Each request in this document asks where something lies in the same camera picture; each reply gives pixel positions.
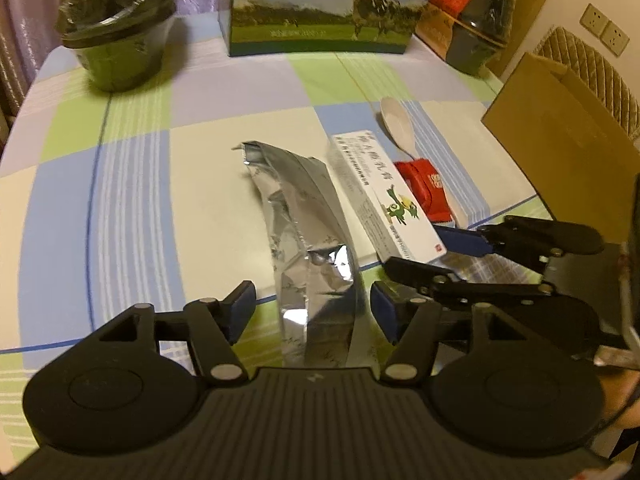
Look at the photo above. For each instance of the blue cow print milk carton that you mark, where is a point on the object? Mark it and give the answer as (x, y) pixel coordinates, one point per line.
(325, 10)

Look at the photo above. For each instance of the quilted beige chair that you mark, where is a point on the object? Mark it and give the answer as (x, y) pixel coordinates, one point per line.
(590, 65)

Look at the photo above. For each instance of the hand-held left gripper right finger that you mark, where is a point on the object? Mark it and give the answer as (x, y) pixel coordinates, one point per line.
(385, 310)

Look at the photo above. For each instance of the brown cardboard box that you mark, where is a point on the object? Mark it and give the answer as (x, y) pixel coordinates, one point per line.
(555, 150)

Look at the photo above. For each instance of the white ointment box green cartoon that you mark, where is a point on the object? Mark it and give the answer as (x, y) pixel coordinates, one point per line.
(380, 190)

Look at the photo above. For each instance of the plastic-wrapped black bowl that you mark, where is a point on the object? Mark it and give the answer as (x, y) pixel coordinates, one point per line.
(117, 35)
(482, 30)

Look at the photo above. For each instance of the pink curtain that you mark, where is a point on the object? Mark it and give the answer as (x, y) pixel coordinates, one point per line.
(20, 35)

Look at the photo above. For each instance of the white wall socket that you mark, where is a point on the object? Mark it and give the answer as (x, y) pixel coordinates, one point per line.
(605, 30)

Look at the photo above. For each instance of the checkered cloth desktop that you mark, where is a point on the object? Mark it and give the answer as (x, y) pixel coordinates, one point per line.
(150, 185)

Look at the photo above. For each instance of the white plastic spoon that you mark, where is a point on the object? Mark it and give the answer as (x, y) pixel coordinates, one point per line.
(400, 125)

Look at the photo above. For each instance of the long silver foil bag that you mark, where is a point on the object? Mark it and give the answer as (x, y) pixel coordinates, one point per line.
(310, 220)

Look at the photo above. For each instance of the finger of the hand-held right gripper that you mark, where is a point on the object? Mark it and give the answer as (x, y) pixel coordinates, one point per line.
(415, 272)
(462, 241)

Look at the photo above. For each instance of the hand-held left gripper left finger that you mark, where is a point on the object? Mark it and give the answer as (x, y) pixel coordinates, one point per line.
(240, 310)

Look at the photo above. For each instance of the red snack packet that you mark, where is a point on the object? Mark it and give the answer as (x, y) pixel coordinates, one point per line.
(425, 185)

